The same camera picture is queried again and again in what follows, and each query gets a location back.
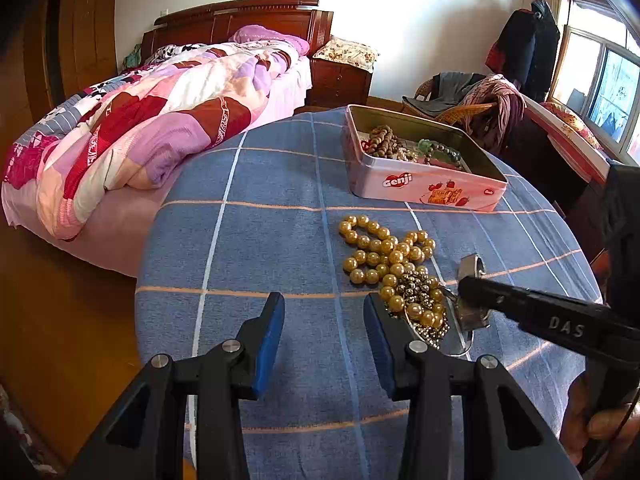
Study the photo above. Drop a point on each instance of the wooden wardrobe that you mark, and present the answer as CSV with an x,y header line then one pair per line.
x,y
90,20

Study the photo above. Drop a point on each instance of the floral pillow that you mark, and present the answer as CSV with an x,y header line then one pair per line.
x,y
347,52

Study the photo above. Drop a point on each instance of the dark wooden desk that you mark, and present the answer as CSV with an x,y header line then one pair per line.
x,y
545,170

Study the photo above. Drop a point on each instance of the dark hanging jacket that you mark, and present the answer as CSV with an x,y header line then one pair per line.
x,y
515,45

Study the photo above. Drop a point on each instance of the red hanging garment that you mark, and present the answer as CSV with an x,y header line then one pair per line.
x,y
491,57

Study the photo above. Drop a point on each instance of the wooden bed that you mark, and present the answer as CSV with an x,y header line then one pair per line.
x,y
240,15

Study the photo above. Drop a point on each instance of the red tassel charm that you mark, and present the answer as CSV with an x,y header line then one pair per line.
x,y
366,146

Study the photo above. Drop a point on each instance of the floral patterned cloth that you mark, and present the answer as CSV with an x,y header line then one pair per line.
x,y
20,435

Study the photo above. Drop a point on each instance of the black and white cloth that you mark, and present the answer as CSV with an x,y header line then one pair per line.
x,y
175,52

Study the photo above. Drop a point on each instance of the window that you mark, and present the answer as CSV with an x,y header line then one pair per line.
x,y
612,80

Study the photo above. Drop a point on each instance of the pink metal tin box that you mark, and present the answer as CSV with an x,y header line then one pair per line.
x,y
400,185

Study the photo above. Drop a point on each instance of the wicker chair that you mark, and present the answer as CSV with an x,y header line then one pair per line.
x,y
422,92

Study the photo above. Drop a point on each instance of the silver metal bangle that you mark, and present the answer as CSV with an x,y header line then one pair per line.
x,y
467,345

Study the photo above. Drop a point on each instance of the wooden nightstand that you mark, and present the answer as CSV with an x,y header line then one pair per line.
x,y
340,82

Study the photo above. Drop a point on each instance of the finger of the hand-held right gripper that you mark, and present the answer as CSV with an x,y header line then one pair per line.
x,y
492,295

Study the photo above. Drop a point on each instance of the green cloth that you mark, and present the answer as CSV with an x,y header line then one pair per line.
x,y
131,55

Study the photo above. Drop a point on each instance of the black hanging coat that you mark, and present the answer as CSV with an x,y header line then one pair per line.
x,y
545,50

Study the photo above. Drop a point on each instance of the pink pillow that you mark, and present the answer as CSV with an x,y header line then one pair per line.
x,y
270,39

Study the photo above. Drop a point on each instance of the pink patchwork quilt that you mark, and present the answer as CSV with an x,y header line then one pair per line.
x,y
150,120

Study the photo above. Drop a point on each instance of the blue plaid tablecloth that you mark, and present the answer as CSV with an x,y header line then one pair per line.
x,y
280,240

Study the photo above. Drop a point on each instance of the pink floral cushion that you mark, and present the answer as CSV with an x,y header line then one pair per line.
x,y
572,122

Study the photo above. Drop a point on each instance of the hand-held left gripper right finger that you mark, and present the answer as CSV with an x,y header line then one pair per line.
x,y
382,350

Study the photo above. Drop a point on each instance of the pink plaid garment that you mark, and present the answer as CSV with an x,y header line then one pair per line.
x,y
502,105

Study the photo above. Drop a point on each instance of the grey garment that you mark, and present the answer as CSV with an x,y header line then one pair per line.
x,y
455,87

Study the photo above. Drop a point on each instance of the person's right hand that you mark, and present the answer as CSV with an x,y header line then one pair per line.
x,y
607,425

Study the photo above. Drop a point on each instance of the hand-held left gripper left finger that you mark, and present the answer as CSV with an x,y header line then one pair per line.
x,y
267,345

